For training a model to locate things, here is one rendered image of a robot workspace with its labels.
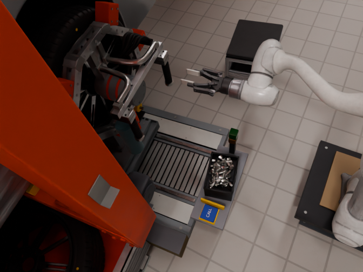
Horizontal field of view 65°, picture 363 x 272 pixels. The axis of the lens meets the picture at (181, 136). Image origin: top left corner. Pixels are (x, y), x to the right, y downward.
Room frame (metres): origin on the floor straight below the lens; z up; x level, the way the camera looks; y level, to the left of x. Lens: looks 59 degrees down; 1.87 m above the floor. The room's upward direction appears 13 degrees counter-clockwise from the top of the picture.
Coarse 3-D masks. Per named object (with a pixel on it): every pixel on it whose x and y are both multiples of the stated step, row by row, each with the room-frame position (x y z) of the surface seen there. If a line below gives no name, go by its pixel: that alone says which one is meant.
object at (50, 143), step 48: (0, 0) 0.41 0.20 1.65; (0, 48) 0.37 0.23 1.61; (0, 96) 0.33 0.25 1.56; (48, 96) 0.38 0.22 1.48; (0, 144) 0.28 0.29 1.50; (48, 144) 0.33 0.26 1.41; (96, 144) 0.39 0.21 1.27; (48, 192) 0.35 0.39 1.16; (96, 192) 0.32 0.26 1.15; (144, 240) 0.31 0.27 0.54
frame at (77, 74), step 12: (96, 24) 1.07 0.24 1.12; (108, 24) 1.07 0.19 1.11; (84, 36) 1.01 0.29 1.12; (96, 36) 1.00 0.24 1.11; (120, 36) 1.19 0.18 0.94; (72, 48) 0.96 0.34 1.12; (84, 48) 0.94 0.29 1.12; (72, 60) 0.89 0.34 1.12; (84, 60) 0.91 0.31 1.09; (72, 72) 0.86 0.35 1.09; (132, 72) 1.17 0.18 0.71; (96, 132) 0.84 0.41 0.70; (108, 132) 0.84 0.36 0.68
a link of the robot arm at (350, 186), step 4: (356, 172) 0.41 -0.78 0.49; (360, 172) 0.39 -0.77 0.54; (352, 176) 0.40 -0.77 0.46; (356, 176) 0.38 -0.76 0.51; (360, 176) 0.37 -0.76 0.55; (348, 180) 0.41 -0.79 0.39; (352, 180) 0.37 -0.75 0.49; (356, 180) 0.36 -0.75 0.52; (348, 184) 0.37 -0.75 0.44; (352, 184) 0.35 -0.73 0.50; (356, 184) 0.34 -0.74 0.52; (348, 188) 0.34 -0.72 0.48; (352, 188) 0.33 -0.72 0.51
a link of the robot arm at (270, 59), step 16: (272, 48) 0.86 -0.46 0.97; (256, 64) 0.84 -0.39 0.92; (272, 64) 0.80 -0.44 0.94; (288, 64) 0.76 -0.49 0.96; (304, 64) 0.72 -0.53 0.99; (304, 80) 0.66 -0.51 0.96; (320, 80) 0.62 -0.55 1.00; (320, 96) 0.57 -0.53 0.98; (336, 96) 0.53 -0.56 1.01; (352, 96) 0.50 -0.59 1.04; (352, 112) 0.46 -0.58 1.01
